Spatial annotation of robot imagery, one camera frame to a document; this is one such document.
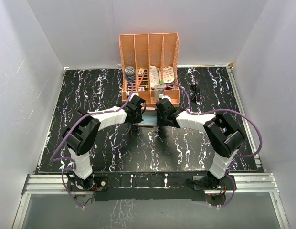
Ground pink glasses case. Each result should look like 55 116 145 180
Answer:
133 107 158 127

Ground blue cleaning cloth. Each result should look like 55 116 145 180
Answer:
141 115 157 126

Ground black sunglasses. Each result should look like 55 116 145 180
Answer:
190 83 200 103

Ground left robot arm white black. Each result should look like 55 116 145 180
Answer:
63 93 146 190

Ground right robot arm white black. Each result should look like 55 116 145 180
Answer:
156 98 246 189

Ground grey white small box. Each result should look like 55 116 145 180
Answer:
154 85 164 102

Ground white tube package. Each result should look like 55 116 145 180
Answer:
149 65 159 88

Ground red pencil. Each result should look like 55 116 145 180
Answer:
137 71 147 89

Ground blue white round tin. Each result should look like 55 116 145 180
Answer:
125 66 136 81

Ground small white card box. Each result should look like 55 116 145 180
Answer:
138 68 145 76

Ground oval beige tag package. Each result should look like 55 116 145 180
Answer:
163 66 175 84

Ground orange desk organizer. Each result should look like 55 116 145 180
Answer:
119 33 180 107

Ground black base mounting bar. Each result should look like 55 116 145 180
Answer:
67 172 236 204

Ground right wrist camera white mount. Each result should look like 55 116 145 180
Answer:
159 94 171 102

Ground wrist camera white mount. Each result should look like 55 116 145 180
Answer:
159 94 171 102
126 91 139 97

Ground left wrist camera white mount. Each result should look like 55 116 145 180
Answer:
126 91 139 97

